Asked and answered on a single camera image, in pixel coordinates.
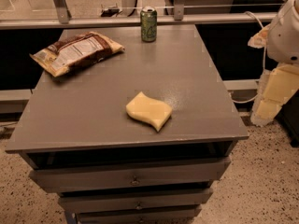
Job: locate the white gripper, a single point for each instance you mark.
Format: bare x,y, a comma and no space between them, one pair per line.
284,37

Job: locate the bottom grey drawer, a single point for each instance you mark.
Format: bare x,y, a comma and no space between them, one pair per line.
139,216

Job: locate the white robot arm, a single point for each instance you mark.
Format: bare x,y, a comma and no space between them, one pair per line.
295,3

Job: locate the brown chip bag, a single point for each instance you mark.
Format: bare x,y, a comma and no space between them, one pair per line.
76,51

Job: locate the metal railing frame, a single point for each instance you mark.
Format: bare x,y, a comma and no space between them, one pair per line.
67,14

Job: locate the top grey drawer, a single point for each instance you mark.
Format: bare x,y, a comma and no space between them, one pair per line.
130,175

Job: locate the grey drawer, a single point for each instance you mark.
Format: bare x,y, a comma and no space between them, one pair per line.
139,216
135,200
130,175

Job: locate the grey drawer cabinet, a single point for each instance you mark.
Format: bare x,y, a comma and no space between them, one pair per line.
80,120

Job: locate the green soda can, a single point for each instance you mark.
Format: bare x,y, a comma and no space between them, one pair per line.
148,18

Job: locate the dark object behind railing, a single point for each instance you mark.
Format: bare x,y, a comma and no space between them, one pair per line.
110,11

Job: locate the middle grey drawer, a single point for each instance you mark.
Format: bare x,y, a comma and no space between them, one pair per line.
135,200

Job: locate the yellow wavy sponge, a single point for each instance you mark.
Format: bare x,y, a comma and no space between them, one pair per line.
154,112

